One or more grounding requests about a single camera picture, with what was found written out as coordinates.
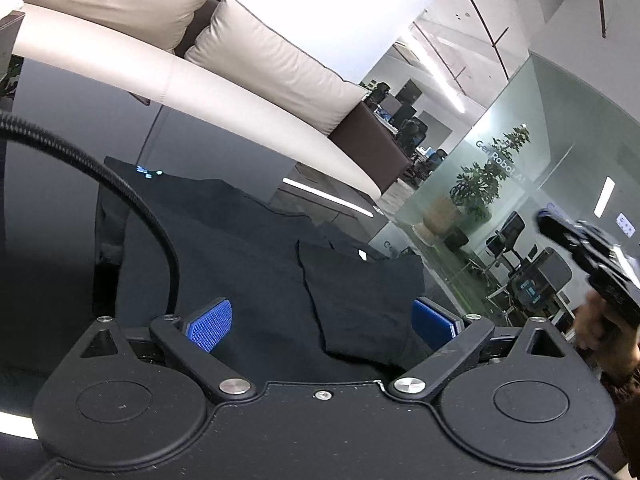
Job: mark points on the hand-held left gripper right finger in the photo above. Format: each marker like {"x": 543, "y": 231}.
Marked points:
{"x": 432, "y": 324}

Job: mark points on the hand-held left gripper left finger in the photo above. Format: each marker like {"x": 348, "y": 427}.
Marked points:
{"x": 210, "y": 324}

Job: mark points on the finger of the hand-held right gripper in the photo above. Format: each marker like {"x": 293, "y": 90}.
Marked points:
{"x": 560, "y": 232}

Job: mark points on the black t-shirt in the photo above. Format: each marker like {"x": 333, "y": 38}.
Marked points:
{"x": 260, "y": 270}

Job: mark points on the person's right forearm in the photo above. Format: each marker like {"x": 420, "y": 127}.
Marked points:
{"x": 627, "y": 420}

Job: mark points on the person's right hand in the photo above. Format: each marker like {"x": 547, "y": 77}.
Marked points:
{"x": 595, "y": 325}

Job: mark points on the black office chair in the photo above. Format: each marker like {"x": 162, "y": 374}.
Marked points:
{"x": 507, "y": 237}
{"x": 542, "y": 272}

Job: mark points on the potted plant wicker pot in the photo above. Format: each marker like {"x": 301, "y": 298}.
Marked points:
{"x": 480, "y": 185}

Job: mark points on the beige leather sofa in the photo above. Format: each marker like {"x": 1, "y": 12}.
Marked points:
{"x": 250, "y": 110}

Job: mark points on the green leafy plant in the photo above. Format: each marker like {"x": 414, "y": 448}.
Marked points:
{"x": 9, "y": 77}

